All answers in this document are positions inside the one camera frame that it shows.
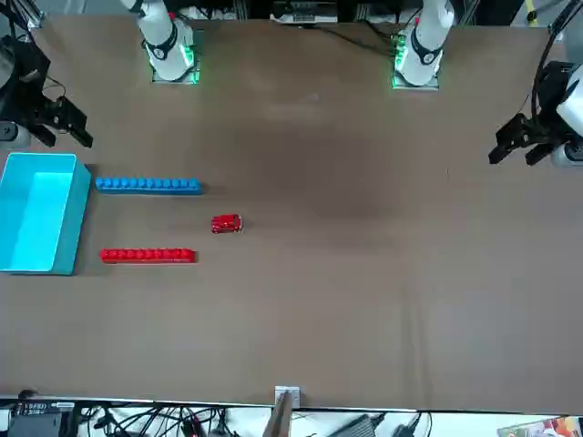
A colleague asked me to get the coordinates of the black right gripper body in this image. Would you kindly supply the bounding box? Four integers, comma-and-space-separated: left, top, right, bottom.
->
8, 89, 63, 131

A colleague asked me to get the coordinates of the grey power strip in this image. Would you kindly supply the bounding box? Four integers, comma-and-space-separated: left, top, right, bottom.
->
271, 0, 339, 25

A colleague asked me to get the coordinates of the aluminium profile post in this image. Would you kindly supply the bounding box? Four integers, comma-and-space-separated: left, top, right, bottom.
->
265, 385, 302, 437

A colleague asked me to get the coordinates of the blue toy block row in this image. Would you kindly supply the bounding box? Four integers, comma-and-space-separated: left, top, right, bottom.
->
95, 176, 204, 197

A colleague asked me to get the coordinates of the colourful printed package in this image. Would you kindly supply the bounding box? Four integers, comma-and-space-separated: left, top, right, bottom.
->
497, 415, 583, 437

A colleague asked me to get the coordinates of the black power supply box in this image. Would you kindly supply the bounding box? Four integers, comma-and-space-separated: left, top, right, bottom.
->
7, 399, 77, 437

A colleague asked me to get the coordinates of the cyan plastic bin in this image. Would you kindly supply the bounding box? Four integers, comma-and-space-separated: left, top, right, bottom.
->
0, 152, 93, 277

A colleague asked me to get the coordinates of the grey power adapter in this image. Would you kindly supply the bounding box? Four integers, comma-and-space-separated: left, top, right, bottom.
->
339, 412, 389, 437

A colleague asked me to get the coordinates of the red toy block row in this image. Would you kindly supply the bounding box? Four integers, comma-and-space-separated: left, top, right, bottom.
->
99, 248, 199, 265

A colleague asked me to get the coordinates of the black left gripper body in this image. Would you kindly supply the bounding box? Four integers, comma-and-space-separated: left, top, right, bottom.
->
523, 115, 568, 147

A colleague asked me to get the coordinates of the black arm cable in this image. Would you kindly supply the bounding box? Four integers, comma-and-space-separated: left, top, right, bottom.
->
529, 17, 568, 120

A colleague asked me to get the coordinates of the red toy car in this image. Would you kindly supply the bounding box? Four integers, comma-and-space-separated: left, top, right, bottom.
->
210, 213, 243, 235

